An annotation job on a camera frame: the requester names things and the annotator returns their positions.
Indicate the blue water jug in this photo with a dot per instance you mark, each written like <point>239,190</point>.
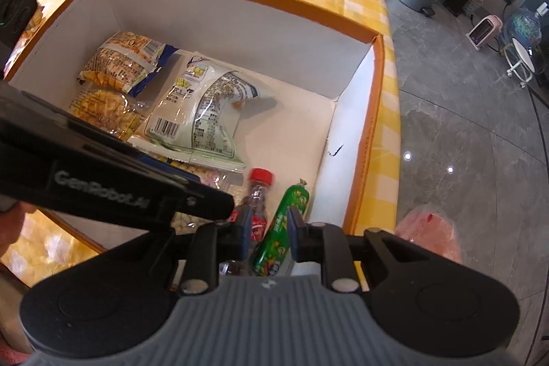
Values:
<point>525,27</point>

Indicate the orange cardboard box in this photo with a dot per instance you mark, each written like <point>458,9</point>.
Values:
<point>274,61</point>

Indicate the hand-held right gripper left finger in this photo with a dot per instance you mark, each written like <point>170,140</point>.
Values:
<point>245,226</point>

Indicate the pink plastic bag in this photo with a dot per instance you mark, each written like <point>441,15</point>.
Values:
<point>429,233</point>

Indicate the pink white snack packet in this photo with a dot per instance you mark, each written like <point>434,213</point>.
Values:
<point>218,177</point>

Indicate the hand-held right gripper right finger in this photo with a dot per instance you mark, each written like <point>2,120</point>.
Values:
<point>294,233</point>

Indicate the round rice cracker packet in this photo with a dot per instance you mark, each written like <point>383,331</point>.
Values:
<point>103,113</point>

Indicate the white round stool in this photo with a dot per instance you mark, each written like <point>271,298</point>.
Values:
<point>523,57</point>

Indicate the small red cap bottle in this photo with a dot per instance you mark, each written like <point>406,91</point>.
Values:
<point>259,194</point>

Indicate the green white snack packet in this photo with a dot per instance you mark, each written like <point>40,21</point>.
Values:
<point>201,113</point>

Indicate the person's left hand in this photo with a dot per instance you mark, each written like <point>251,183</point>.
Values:
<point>9,224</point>

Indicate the yellow blue cracker packet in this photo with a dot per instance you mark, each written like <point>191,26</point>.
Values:
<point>120,61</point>

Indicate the green sausage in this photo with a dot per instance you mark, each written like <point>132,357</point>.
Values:
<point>278,228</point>

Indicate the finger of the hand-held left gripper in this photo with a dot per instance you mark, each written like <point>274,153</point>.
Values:
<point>141,162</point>

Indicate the pink space heater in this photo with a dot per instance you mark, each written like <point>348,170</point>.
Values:
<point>484,31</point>

